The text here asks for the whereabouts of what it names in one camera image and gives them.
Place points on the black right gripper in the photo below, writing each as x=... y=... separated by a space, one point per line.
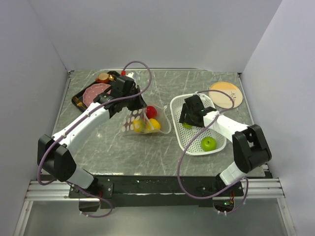
x=185 y=110

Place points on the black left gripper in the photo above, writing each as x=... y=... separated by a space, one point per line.
x=140 y=104

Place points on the green apple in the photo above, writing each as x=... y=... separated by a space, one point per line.
x=208 y=144
x=186 y=126

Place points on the clear polka dot zip bag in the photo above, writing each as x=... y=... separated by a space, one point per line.
x=127 y=127

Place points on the yellow pear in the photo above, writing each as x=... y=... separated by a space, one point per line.
x=153 y=124

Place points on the red apple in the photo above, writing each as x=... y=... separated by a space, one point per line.
x=151 y=112

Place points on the yellow green mango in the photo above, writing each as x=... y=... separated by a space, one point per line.
x=138 y=126

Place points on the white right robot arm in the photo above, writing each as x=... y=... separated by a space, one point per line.
x=250 y=148

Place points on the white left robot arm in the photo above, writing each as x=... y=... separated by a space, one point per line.
x=55 y=153

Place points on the gold spoon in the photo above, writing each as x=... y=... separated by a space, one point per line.
x=112 y=77

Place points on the white perforated plastic basket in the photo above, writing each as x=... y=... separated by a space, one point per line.
x=185 y=135

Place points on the orange cup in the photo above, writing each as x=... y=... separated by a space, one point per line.
x=102 y=78

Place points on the pink polka dot plate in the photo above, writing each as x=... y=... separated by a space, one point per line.
x=93 y=91

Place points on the yellow cream round plate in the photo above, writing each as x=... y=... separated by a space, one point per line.
x=222 y=92

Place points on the black rectangular tray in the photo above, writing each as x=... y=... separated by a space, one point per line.
x=79 y=95

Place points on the gold fork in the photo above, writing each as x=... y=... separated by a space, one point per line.
x=78 y=102

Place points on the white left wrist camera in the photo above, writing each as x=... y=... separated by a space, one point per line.
x=130 y=74

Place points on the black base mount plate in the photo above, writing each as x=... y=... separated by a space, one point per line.
x=147 y=191

